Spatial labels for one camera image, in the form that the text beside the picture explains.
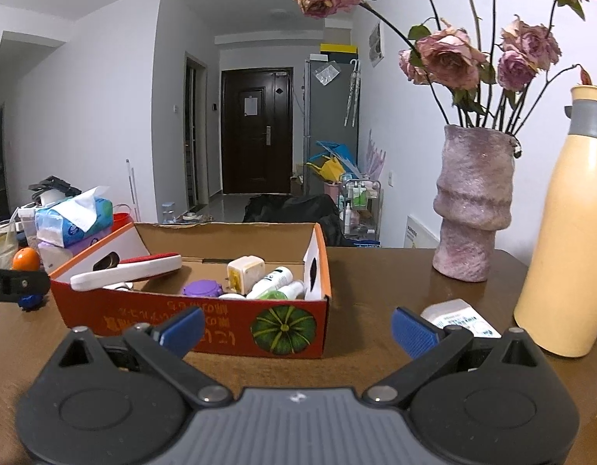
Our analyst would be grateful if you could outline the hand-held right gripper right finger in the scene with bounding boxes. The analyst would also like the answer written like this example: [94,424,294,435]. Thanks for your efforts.
[366,306,551,408]

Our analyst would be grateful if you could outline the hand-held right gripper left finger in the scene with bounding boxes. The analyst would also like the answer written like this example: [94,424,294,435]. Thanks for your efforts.
[46,306,231,408]

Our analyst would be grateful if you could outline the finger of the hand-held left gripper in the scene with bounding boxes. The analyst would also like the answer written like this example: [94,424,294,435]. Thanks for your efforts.
[3,270,51,296]

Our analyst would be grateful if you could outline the blue scalloped cap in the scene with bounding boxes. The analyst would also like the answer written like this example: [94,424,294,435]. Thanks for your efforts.
[17,293,48,312]

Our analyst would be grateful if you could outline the purple scalloped lid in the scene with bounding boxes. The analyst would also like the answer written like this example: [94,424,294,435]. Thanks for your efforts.
[182,279,221,298]

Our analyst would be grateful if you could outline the white floss pick container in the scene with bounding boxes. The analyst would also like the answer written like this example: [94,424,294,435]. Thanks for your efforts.
[420,298,503,340]

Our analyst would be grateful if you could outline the red cardboard box pumpkin print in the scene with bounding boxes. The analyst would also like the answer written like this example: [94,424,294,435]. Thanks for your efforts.
[49,222,332,360]

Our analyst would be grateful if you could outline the pink charger plug cube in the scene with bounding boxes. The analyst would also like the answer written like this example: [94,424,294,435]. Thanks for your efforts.
[226,255,265,296]

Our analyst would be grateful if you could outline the red and white lint brush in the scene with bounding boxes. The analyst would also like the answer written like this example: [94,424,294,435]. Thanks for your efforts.
[70,252,183,292]

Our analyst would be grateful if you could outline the small white bottle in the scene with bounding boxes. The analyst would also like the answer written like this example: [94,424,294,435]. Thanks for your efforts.
[246,267,294,300]

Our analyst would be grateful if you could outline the green spray bottle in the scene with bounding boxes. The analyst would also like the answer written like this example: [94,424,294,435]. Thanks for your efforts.
[260,280,305,301]

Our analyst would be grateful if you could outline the orange fruit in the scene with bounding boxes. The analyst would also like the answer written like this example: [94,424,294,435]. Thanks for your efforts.
[12,247,42,272]

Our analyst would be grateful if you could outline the glass cup with straw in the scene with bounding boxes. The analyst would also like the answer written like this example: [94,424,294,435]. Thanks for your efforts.
[0,220,21,270]

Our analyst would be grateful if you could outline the purple and white tissue pack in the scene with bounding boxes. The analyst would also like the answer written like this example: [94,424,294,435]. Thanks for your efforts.
[38,237,86,275]

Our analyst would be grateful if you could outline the clear plastic jar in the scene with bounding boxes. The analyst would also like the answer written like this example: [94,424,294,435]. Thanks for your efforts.
[17,206,40,248]

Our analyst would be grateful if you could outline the blue tissue pack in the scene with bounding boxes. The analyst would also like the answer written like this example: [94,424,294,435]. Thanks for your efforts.
[34,185,114,248]

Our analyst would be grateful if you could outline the white flat panel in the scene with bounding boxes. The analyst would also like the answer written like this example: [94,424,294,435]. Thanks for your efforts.
[404,212,442,249]

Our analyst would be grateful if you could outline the black device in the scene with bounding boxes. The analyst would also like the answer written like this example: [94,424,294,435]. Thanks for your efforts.
[29,175,82,200]

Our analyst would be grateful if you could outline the rolling cart with bottles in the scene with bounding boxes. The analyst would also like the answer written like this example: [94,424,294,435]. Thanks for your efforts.
[339,174,382,243]

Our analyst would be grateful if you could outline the white mop stick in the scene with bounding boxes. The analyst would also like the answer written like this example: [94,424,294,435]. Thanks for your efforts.
[126,158,142,224]

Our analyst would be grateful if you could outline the pink textured vase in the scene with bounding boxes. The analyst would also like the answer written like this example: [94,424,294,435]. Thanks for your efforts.
[432,124,522,283]

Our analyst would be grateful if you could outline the black bag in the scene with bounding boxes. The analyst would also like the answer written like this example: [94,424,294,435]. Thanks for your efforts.
[243,193,350,248]

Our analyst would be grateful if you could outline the yellow thermos jug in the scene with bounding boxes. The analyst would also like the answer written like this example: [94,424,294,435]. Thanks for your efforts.
[513,84,597,358]

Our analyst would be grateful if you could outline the blue and yellow bags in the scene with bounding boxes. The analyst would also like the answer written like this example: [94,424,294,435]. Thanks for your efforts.
[305,141,362,183]

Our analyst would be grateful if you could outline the dark wooden door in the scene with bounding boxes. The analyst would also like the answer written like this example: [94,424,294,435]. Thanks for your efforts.
[220,67,294,195]

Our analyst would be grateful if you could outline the grey refrigerator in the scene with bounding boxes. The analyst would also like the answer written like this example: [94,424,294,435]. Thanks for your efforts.
[303,57,360,195]

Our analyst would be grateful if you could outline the folded clear umbrella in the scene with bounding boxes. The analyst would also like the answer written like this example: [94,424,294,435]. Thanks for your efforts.
[344,57,362,127]

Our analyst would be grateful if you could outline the clear plastic bag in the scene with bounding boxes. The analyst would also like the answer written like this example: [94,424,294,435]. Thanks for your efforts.
[312,62,341,83]

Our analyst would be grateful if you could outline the dried pink roses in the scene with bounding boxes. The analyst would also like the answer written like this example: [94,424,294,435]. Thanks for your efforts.
[293,0,597,137]

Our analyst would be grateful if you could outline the purple wall decal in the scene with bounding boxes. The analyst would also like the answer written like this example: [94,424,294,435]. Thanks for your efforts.
[365,129,387,176]

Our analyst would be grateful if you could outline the wall poster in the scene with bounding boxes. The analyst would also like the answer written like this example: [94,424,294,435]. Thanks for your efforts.
[368,21,383,68]

